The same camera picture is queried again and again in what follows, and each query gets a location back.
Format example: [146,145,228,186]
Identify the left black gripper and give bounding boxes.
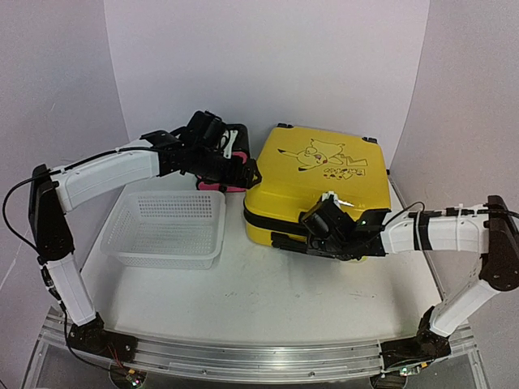
[191,147,263,190]

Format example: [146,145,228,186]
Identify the yellow Pikachu hard-shell suitcase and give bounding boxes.
[243,125,391,248]

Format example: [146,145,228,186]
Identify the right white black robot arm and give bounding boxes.
[272,195,518,374]

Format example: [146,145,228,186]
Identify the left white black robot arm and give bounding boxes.
[28,124,258,362]

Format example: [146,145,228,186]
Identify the black pink drawer organizer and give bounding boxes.
[197,124,251,194]

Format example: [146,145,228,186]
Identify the white perforated plastic basket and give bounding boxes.
[101,190,225,270]

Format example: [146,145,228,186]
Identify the small green circuit board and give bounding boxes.
[113,372,145,389]

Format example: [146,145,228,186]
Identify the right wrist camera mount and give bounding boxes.
[299,191,356,242]

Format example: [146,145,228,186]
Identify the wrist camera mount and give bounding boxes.
[299,191,356,242]
[182,111,238,158]

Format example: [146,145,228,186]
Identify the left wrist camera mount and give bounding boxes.
[182,111,238,158]

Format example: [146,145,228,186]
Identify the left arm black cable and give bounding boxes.
[2,177,45,254]

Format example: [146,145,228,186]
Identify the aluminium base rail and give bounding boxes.
[38,307,483,380]

